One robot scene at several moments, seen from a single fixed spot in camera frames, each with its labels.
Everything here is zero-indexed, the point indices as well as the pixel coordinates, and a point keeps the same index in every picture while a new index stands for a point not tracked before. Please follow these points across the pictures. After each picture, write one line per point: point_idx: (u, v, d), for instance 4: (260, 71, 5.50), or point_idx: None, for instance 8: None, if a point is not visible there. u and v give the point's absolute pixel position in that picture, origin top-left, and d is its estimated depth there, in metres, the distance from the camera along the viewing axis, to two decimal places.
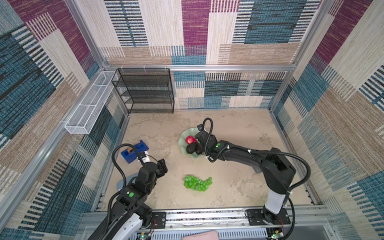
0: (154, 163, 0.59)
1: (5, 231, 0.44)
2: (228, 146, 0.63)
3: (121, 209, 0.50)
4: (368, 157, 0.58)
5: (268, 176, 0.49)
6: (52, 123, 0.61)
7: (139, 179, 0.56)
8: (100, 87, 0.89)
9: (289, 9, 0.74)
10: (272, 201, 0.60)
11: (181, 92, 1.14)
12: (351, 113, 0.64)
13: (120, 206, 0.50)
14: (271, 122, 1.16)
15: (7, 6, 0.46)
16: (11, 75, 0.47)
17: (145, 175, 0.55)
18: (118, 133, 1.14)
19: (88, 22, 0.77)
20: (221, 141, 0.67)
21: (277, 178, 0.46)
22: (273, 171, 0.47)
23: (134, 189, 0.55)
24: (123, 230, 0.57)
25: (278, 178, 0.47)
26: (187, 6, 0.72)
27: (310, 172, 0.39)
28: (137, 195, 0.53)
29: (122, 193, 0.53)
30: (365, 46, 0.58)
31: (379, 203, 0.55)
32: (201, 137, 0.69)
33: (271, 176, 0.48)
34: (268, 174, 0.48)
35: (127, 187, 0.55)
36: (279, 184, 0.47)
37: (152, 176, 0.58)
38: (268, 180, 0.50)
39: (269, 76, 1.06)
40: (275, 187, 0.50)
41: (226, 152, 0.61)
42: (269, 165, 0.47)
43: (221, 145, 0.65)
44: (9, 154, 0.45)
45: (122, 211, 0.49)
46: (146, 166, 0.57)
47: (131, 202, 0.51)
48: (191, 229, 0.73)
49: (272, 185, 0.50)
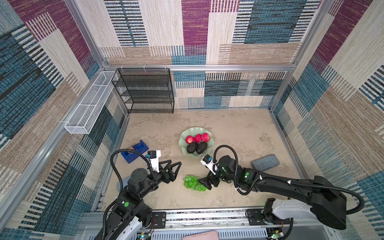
0: (144, 172, 0.54)
1: (5, 231, 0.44)
2: (260, 178, 0.57)
3: (117, 220, 0.50)
4: (368, 157, 0.58)
5: (320, 211, 0.43)
6: (52, 123, 0.61)
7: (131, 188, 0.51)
8: (101, 87, 0.89)
9: (289, 9, 0.74)
10: (289, 213, 0.58)
11: (181, 92, 1.14)
12: (351, 112, 0.64)
13: (115, 217, 0.50)
14: (271, 122, 1.16)
15: (7, 6, 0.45)
16: (11, 75, 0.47)
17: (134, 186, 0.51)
18: (118, 133, 1.14)
19: (88, 22, 0.77)
20: (249, 170, 0.62)
21: (334, 214, 0.41)
22: (328, 207, 0.41)
23: (129, 197, 0.54)
24: (122, 234, 0.58)
25: (333, 212, 0.41)
26: (187, 6, 0.72)
27: (363, 201, 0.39)
28: (132, 205, 0.52)
29: (118, 202, 0.53)
30: (365, 47, 0.58)
31: (379, 203, 0.55)
32: (228, 167, 0.62)
33: (325, 212, 0.42)
34: (321, 211, 0.43)
35: (123, 196, 0.54)
36: (336, 219, 0.41)
37: (144, 184, 0.55)
38: (321, 215, 0.44)
39: (268, 76, 1.05)
40: (332, 222, 0.43)
41: (259, 184, 0.56)
42: (321, 201, 0.42)
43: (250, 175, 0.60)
44: (9, 153, 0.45)
45: (118, 222, 0.49)
46: (135, 175, 0.53)
47: (126, 212, 0.51)
48: (191, 229, 0.73)
49: (326, 218, 0.44)
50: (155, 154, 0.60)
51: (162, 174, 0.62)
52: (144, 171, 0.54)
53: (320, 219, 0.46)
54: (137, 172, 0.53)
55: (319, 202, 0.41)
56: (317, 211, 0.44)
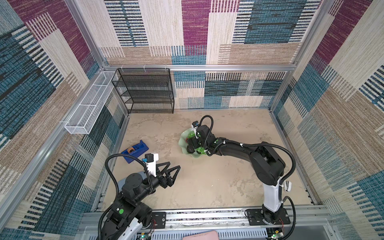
0: (138, 177, 0.52)
1: (5, 231, 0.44)
2: (223, 142, 0.68)
3: (112, 228, 0.49)
4: (368, 157, 0.58)
5: (257, 167, 0.52)
6: (52, 123, 0.61)
7: (127, 195, 0.49)
8: (101, 87, 0.89)
9: (289, 9, 0.74)
10: (268, 197, 0.62)
11: (181, 92, 1.15)
12: (351, 113, 0.64)
13: (111, 224, 0.49)
14: (271, 122, 1.16)
15: (7, 6, 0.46)
16: (11, 75, 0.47)
17: (128, 193, 0.49)
18: (118, 133, 1.14)
19: (88, 23, 0.77)
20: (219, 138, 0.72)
21: (264, 169, 0.50)
22: (262, 164, 0.51)
23: (124, 204, 0.53)
24: (122, 236, 0.59)
25: (265, 168, 0.50)
26: (187, 6, 0.72)
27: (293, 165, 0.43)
28: (127, 212, 0.51)
29: (113, 208, 0.52)
30: (365, 46, 0.58)
31: (379, 203, 0.55)
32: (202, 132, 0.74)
33: (259, 167, 0.51)
34: (257, 166, 0.52)
35: (118, 202, 0.53)
36: (266, 175, 0.51)
37: (139, 191, 0.53)
38: (257, 171, 0.54)
39: (268, 76, 1.06)
40: (264, 177, 0.53)
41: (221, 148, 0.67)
42: (257, 156, 0.51)
43: (219, 141, 0.70)
44: (9, 154, 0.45)
45: (113, 230, 0.49)
46: (130, 180, 0.51)
47: (121, 219, 0.50)
48: (191, 229, 0.73)
49: (261, 175, 0.53)
50: (153, 158, 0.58)
51: (159, 178, 0.60)
52: (138, 176, 0.52)
53: (258, 176, 0.55)
54: (132, 177, 0.52)
55: (254, 157, 0.51)
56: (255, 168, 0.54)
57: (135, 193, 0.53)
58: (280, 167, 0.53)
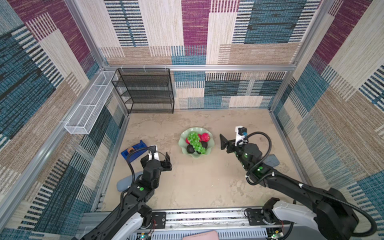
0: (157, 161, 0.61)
1: (5, 232, 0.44)
2: (272, 174, 0.58)
3: (132, 200, 0.54)
4: (368, 157, 0.58)
5: (324, 221, 0.42)
6: (51, 123, 0.61)
7: (145, 177, 0.59)
8: (101, 87, 0.89)
9: (289, 9, 0.74)
10: (290, 216, 0.57)
11: (181, 92, 1.15)
12: (351, 113, 0.64)
13: (131, 197, 0.55)
14: (271, 122, 1.16)
15: (7, 6, 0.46)
16: (11, 75, 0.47)
17: (149, 174, 0.59)
18: (118, 133, 1.14)
19: (88, 23, 0.77)
20: (264, 165, 0.63)
21: (336, 227, 0.40)
22: (332, 218, 0.40)
23: (143, 185, 0.60)
24: (124, 226, 0.57)
25: (336, 226, 0.40)
26: (187, 6, 0.72)
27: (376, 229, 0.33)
28: (146, 190, 0.58)
29: (132, 189, 0.58)
30: (365, 46, 0.58)
31: (379, 203, 0.55)
32: None
33: (328, 222, 0.41)
34: (324, 220, 0.42)
35: (136, 185, 0.59)
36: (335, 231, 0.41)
37: (156, 172, 0.61)
38: (323, 224, 0.43)
39: (268, 76, 1.06)
40: (331, 233, 0.42)
41: (269, 180, 0.57)
42: (327, 210, 0.41)
43: (265, 170, 0.60)
44: (9, 154, 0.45)
45: (134, 201, 0.54)
46: (149, 164, 0.60)
47: (141, 194, 0.57)
48: (191, 229, 0.73)
49: (327, 229, 0.43)
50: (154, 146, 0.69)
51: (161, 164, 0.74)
52: (156, 161, 0.61)
53: (322, 228, 0.44)
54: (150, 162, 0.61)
55: (324, 210, 0.41)
56: (320, 220, 0.43)
57: (154, 174, 0.61)
58: (352, 223, 0.42)
